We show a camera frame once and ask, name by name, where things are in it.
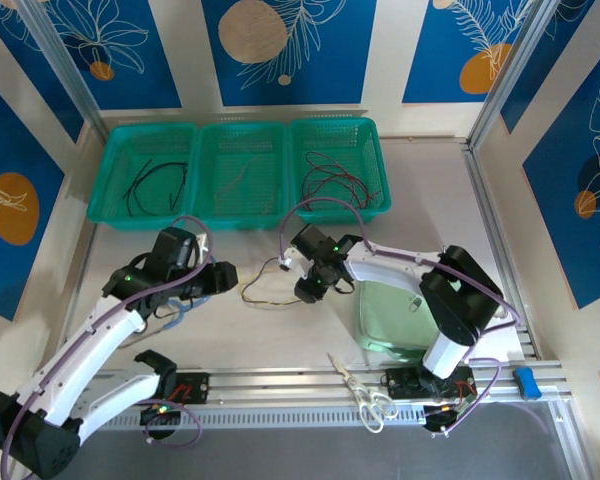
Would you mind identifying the aluminium frame post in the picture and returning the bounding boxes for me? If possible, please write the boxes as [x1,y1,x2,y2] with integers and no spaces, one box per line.
[15,0,112,144]
[467,0,569,151]

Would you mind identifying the blue stethoscope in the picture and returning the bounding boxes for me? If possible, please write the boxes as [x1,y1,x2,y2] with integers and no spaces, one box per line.
[119,254,216,349]

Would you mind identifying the small circuit board with LEDs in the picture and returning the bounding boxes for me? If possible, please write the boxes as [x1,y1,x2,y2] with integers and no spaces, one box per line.
[139,402,182,426]
[422,399,476,432]

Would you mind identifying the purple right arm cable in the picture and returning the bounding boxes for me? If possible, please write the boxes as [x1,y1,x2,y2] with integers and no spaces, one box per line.
[277,197,526,440]

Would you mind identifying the thin yellow wire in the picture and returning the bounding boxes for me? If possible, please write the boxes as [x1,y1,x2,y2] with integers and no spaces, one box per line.
[240,257,306,306]

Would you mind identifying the aluminium front rail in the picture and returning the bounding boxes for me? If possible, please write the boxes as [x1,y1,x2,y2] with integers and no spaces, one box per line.
[22,359,574,431]

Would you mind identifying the thin brown wire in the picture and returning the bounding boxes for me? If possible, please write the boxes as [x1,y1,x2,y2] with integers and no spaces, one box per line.
[214,153,276,214]

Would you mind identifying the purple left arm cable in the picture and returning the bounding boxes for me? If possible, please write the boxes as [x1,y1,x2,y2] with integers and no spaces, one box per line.
[0,214,215,480]

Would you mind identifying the teal perforated plastic basket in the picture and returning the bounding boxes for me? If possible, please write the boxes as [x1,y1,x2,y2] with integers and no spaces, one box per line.
[287,117,394,225]
[187,122,294,232]
[86,123,201,232]

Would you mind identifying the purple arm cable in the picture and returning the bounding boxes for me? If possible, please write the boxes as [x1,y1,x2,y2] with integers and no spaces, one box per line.
[0,214,215,480]
[277,197,526,440]

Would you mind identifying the thin black wire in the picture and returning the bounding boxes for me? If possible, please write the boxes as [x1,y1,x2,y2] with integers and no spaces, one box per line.
[125,158,154,217]
[299,149,384,211]
[240,255,306,307]
[132,162,189,211]

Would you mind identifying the aluminium side rail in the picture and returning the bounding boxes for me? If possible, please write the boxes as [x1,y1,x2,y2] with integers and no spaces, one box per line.
[7,124,106,480]
[462,139,591,480]

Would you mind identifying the white handled scissors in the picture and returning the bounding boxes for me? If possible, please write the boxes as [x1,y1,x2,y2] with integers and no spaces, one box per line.
[326,352,399,434]

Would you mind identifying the thin red wire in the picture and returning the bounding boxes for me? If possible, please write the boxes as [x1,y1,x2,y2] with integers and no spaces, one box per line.
[302,152,381,209]

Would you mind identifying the blue dumbbell-shaped block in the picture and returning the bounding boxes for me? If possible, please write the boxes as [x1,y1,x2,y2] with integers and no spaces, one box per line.
[512,366,540,401]

